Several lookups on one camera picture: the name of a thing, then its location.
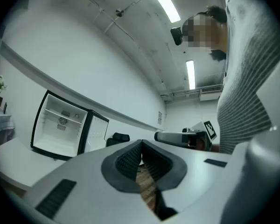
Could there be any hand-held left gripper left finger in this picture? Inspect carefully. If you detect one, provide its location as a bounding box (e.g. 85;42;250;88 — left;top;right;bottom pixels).
25;139;161;224

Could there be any long ceiling light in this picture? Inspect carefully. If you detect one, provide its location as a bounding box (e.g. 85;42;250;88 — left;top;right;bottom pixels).
145;0;182;23

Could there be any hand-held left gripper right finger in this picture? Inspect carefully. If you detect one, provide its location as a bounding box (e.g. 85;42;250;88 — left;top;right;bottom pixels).
141;139;247;224

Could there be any short ceiling light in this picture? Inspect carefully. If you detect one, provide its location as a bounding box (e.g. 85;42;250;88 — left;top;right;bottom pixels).
185;59;196;91

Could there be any black office chair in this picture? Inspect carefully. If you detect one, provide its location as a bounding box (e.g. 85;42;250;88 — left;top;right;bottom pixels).
106;132;131;147

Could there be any black head camera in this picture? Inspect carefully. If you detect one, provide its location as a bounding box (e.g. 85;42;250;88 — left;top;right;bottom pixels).
170;26;185;46

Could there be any white wire fridge shelf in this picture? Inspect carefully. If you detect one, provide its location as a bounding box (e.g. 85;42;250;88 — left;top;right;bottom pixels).
43;108;83;126

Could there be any person's head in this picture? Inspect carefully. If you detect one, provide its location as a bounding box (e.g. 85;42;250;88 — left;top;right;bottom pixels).
182;12;229;53

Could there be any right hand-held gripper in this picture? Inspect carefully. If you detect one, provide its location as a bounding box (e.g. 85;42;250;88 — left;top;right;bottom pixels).
154;121;218;152

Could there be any grey striped sweater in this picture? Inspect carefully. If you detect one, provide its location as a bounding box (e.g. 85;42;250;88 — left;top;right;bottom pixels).
216;0;280;155

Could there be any white checked tablecloth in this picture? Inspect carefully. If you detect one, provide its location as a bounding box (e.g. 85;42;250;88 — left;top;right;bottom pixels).
0;111;15;141

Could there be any black mini fridge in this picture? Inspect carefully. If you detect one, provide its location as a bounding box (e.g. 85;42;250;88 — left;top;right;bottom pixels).
30;90;92;161

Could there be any ceiling air vent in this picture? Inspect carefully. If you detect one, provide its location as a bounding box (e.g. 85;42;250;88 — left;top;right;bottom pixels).
199;84;224;102

